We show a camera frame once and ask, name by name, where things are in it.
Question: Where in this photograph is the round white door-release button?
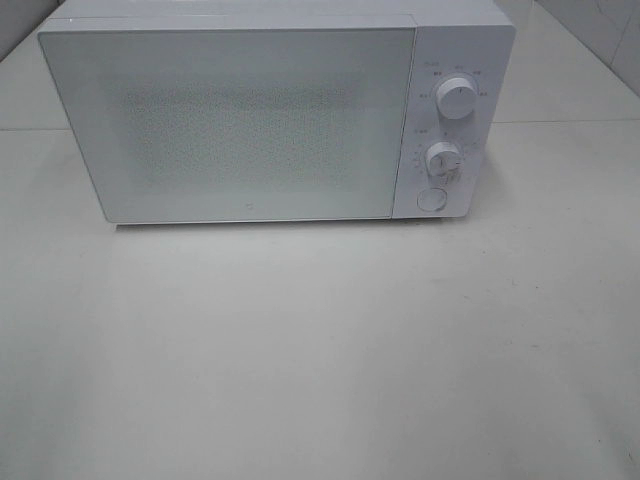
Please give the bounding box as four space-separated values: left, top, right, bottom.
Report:
417 188 447 212

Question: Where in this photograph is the white timer knob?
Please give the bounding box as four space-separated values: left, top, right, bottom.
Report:
424 141 463 178

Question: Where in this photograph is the white microwave door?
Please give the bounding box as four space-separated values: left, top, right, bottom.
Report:
39 27 415 225

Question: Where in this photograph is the white microwave oven body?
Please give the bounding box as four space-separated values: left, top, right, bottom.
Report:
38 1 516 220

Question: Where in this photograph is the upper white power knob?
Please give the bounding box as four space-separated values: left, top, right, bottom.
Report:
435 75 478 120

